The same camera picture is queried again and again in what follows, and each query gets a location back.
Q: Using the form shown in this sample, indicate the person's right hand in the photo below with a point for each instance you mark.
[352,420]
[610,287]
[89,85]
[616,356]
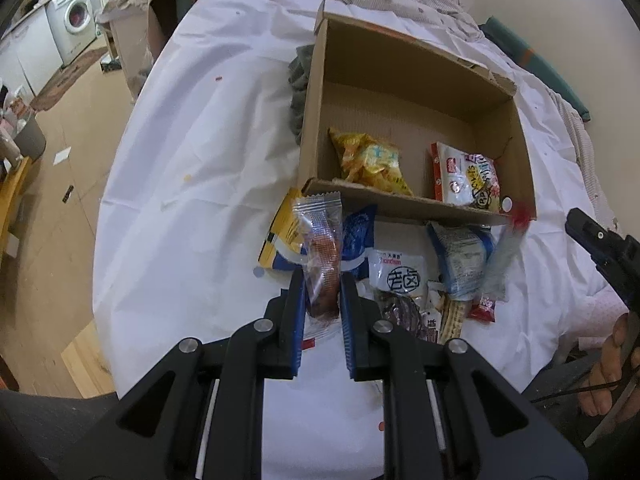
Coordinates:
[607,360]

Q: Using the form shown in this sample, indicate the yellow wooden chair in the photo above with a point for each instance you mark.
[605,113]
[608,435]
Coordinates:
[12,195]

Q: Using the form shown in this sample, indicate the cardboard box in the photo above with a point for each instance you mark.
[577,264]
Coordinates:
[400,110]

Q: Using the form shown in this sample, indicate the white black-print snack packet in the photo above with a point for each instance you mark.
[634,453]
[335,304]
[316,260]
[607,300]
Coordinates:
[400,272]

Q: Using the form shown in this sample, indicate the yellow snack packet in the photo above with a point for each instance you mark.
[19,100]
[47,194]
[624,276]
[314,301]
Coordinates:
[370,160]

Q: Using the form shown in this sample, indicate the small black floor object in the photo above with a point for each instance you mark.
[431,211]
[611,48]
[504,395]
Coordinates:
[68,194]

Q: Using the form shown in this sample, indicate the beige striped snack packet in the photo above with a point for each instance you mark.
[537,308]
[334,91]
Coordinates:
[452,317]

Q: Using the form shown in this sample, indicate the clear sausage snack packet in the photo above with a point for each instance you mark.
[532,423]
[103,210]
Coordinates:
[320,250]

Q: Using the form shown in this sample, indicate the white paper sheet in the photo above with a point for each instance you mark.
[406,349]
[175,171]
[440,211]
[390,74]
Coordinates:
[62,156]

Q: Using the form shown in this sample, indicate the brown floor rug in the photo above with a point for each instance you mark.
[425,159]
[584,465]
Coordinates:
[65,82]

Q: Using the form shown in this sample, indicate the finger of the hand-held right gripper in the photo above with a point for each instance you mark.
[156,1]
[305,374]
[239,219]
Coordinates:
[605,247]

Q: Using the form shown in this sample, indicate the blue yellow chip bag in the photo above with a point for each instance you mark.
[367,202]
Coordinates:
[357,240]

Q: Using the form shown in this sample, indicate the grey bin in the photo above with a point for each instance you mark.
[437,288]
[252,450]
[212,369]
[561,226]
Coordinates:
[30,135]

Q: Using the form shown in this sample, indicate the white washing machine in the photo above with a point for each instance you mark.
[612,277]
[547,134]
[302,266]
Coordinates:
[72,20]

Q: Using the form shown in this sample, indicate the teal cushion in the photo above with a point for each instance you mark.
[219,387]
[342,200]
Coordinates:
[545,70]

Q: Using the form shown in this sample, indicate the red white snack packet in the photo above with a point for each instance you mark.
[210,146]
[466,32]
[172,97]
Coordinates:
[460,175]

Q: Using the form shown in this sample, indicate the light blue snack packet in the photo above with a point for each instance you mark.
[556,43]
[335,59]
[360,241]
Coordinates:
[460,260]

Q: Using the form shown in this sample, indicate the white cabinet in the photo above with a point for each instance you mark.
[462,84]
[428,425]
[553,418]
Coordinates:
[30,55]

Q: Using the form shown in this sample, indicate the dark brown snack packet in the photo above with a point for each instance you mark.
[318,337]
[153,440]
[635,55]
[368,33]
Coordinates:
[400,312]

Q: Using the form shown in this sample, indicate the grey cloth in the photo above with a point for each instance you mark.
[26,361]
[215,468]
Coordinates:
[300,90]

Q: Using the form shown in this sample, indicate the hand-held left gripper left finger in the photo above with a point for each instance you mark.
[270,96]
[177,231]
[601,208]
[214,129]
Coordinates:
[297,312]

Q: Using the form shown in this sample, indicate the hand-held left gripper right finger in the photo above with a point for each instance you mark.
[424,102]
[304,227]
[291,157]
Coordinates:
[348,322]

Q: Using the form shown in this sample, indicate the clear red-ended snack packet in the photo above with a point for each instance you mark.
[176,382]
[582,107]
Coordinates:
[495,270]

